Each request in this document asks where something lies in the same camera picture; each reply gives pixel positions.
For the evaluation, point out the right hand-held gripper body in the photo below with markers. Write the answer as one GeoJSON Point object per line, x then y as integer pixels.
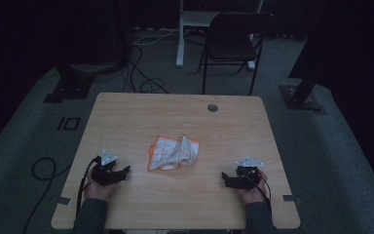
{"type": "Point", "coordinates": [248, 178]}

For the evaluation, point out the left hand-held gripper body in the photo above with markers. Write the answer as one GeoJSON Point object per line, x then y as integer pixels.
{"type": "Point", "coordinates": [105, 172]}

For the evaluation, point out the white cloth with orange grid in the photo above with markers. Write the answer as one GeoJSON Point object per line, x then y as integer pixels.
{"type": "Point", "coordinates": [172, 154]}

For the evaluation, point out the person's right hand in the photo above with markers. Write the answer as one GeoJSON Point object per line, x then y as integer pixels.
{"type": "Point", "coordinates": [254, 196]}

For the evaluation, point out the person's left hand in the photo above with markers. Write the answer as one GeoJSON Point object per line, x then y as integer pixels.
{"type": "Point", "coordinates": [97, 192]}

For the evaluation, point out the grey tape strip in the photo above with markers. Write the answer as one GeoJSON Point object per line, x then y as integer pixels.
{"type": "Point", "coordinates": [63, 201]}
{"type": "Point", "coordinates": [290, 198]}

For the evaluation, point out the grey table grommet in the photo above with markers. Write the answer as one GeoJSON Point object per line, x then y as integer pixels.
{"type": "Point", "coordinates": [212, 108]}

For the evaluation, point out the black stand with square base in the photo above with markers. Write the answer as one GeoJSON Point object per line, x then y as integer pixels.
{"type": "Point", "coordinates": [71, 86]}

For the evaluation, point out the black slanted stand with base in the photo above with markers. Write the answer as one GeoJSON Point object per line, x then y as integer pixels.
{"type": "Point", "coordinates": [303, 94]}

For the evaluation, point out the grey round floor base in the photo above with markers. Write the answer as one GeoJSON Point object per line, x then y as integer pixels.
{"type": "Point", "coordinates": [94, 67]}

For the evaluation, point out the black folding chair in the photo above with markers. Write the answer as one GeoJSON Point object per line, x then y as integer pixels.
{"type": "Point", "coordinates": [232, 42]}

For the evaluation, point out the white desk frame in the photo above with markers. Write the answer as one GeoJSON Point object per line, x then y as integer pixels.
{"type": "Point", "coordinates": [180, 35]}

